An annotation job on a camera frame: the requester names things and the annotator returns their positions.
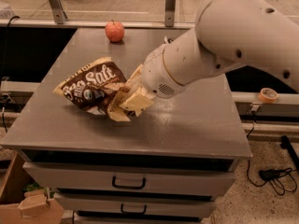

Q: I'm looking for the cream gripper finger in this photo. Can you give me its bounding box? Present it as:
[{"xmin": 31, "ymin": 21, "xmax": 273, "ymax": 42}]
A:
[{"xmin": 107, "ymin": 87, "xmax": 130, "ymax": 122}]

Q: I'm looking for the brown sea salt chip bag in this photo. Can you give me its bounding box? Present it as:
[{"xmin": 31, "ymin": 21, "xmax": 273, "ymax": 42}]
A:
[{"xmin": 53, "ymin": 57, "xmax": 126, "ymax": 115}]

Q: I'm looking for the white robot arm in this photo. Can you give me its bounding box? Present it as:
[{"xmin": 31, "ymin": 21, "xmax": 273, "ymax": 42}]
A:
[{"xmin": 107, "ymin": 0, "xmax": 299, "ymax": 121}]

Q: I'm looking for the red apple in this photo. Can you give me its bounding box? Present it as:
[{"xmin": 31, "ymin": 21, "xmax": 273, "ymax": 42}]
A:
[{"xmin": 105, "ymin": 21, "xmax": 124, "ymax": 43}]

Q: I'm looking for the top grey drawer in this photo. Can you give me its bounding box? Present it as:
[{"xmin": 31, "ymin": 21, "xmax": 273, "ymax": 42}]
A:
[{"xmin": 23, "ymin": 161, "xmax": 235, "ymax": 198}]

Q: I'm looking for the grey drawer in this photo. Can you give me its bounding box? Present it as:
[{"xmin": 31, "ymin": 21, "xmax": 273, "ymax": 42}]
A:
[
  {"xmin": 54, "ymin": 193, "xmax": 216, "ymax": 218},
  {"xmin": 23, "ymin": 161, "xmax": 235, "ymax": 198}
]

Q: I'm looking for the grey drawer cabinet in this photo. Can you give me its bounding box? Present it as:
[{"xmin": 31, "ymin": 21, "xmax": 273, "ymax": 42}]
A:
[{"xmin": 3, "ymin": 28, "xmax": 251, "ymax": 224}]

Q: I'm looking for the roll of tape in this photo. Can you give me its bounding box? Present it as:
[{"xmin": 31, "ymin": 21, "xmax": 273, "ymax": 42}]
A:
[{"xmin": 258, "ymin": 88, "xmax": 278, "ymax": 104}]

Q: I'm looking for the cardboard box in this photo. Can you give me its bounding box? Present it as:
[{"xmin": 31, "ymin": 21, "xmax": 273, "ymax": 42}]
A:
[{"xmin": 0, "ymin": 153, "xmax": 64, "ymax": 224}]

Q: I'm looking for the black top drawer handle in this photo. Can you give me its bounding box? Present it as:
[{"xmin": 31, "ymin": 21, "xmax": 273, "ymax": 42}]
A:
[{"xmin": 111, "ymin": 176, "xmax": 147, "ymax": 190}]

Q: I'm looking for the black drawer handle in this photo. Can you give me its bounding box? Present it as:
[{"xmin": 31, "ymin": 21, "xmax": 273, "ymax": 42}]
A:
[
  {"xmin": 121, "ymin": 203, "xmax": 148, "ymax": 215},
  {"xmin": 111, "ymin": 176, "xmax": 147, "ymax": 190}
]

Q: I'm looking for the left metal bracket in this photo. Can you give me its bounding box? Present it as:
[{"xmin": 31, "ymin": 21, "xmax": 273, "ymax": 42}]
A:
[{"xmin": 49, "ymin": 0, "xmax": 67, "ymax": 24}]

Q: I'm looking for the metal bracket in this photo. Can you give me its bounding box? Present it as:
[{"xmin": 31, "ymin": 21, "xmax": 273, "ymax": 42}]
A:
[
  {"xmin": 49, "ymin": 0, "xmax": 67, "ymax": 24},
  {"xmin": 164, "ymin": 0, "xmax": 176, "ymax": 27}
]

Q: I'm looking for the middle metal bracket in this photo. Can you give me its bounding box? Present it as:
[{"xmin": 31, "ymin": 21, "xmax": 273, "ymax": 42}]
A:
[{"xmin": 164, "ymin": 0, "xmax": 176, "ymax": 27}]

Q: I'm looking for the black power adapter with cable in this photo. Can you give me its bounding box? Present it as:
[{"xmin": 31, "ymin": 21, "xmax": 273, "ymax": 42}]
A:
[{"xmin": 246, "ymin": 161, "xmax": 298, "ymax": 196}]

